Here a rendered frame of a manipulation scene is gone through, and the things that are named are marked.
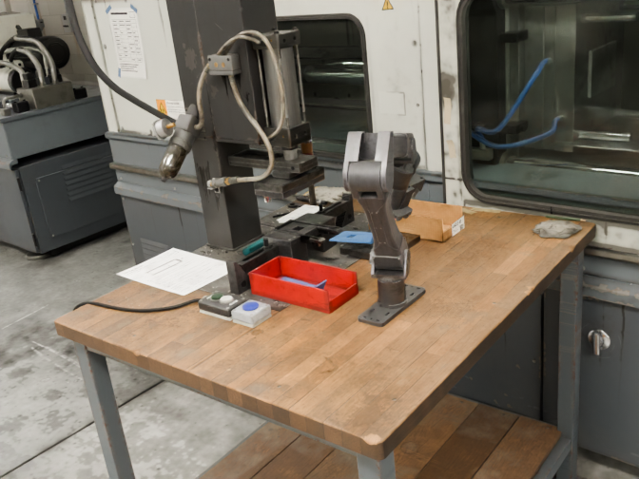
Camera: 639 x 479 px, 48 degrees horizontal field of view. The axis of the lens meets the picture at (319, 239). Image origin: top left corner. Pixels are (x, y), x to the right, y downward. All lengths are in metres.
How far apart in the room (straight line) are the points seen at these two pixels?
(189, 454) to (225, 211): 1.10
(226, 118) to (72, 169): 3.11
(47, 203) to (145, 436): 2.33
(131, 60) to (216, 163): 1.52
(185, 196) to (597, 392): 1.97
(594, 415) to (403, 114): 1.15
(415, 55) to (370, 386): 1.28
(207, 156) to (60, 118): 2.96
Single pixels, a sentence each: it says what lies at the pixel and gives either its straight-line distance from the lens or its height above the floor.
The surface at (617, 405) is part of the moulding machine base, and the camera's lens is 2.45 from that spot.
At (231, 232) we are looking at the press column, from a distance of 2.11.
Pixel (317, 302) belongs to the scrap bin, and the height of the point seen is 0.92.
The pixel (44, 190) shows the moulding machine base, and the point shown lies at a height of 0.47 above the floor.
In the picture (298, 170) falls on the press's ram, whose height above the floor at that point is 1.16.
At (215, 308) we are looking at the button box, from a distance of 1.74.
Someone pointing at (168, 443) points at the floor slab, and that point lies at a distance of 2.93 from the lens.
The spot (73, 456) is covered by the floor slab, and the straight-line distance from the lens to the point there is 3.03.
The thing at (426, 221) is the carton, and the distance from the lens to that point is 2.03.
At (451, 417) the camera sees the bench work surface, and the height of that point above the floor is 0.22.
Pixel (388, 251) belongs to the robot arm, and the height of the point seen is 1.05.
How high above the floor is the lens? 1.68
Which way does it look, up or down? 21 degrees down
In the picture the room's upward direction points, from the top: 6 degrees counter-clockwise
